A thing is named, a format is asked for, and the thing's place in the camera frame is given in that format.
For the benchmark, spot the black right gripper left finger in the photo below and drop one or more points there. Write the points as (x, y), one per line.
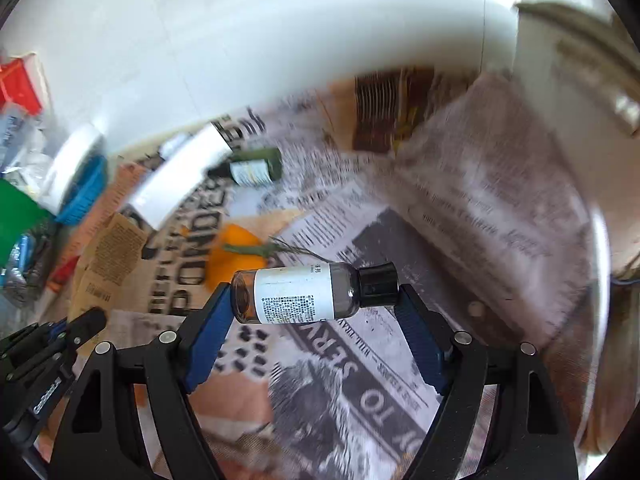
(201, 335)

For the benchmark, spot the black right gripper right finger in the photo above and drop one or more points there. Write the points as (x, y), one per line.
(429, 337)

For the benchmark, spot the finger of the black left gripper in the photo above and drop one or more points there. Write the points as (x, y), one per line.
(39, 358)

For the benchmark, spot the brown bottle white label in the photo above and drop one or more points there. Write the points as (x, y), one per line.
(308, 294)

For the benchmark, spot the green small bottle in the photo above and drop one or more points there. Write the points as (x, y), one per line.
(250, 168)

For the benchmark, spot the orange peel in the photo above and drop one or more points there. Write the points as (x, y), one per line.
(222, 263)

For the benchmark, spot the white rectangular box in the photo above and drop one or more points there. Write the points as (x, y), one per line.
(167, 187)

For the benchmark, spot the green plastic storage box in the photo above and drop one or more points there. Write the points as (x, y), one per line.
(18, 214)

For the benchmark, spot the newspaper print tablecloth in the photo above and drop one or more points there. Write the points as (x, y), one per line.
(476, 207)

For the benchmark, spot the blue plastic colander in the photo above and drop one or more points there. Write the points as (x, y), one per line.
(88, 189)

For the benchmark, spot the red carton box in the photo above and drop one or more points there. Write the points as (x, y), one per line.
(16, 87)

